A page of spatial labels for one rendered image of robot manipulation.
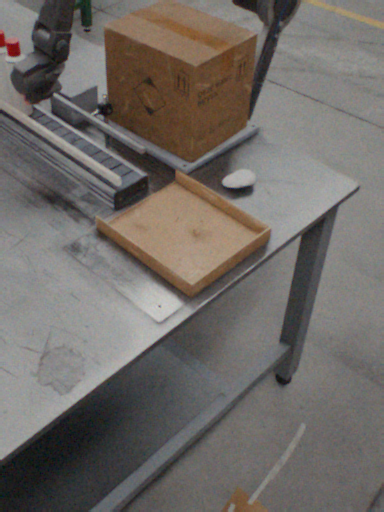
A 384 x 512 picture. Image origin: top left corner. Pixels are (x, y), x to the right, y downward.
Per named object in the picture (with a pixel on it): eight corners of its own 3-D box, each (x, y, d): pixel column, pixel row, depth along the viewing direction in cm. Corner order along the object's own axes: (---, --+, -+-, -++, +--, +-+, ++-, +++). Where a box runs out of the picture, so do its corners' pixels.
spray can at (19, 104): (9, 112, 175) (-4, 39, 161) (25, 106, 178) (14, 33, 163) (21, 120, 172) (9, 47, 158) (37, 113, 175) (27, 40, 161)
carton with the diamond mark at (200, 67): (107, 119, 180) (102, 24, 161) (166, 88, 194) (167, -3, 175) (191, 164, 166) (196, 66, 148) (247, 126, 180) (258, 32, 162)
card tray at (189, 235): (96, 229, 150) (95, 215, 147) (176, 181, 164) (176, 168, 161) (191, 298, 136) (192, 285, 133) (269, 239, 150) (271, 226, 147)
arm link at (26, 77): (70, 40, 148) (44, 22, 151) (31, 59, 142) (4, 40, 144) (69, 84, 157) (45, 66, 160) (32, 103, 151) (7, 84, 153)
